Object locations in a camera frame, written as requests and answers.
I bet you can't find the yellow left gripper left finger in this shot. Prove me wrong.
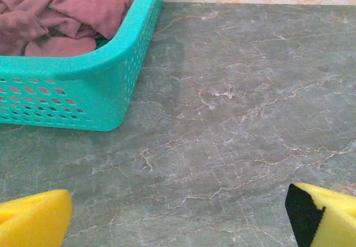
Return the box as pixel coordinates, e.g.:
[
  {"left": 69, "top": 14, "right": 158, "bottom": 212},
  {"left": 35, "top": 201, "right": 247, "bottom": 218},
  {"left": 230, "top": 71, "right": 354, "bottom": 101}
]
[{"left": 0, "top": 189, "right": 73, "bottom": 247}]

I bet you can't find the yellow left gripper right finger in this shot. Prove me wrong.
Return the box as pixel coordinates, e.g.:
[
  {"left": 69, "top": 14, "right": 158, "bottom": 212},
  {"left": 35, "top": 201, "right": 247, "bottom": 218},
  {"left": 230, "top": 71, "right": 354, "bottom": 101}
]
[{"left": 285, "top": 182, "right": 356, "bottom": 247}]

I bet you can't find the pink shirt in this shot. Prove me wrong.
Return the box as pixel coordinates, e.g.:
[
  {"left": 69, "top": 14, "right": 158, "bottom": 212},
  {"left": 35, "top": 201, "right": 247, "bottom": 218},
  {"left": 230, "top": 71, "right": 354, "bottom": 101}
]
[{"left": 0, "top": 0, "right": 145, "bottom": 58}]

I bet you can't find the teal plastic basket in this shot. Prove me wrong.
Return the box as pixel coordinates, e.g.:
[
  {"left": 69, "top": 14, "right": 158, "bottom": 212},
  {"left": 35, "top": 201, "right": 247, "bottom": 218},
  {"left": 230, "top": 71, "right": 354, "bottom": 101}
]
[{"left": 0, "top": 0, "right": 169, "bottom": 132}]

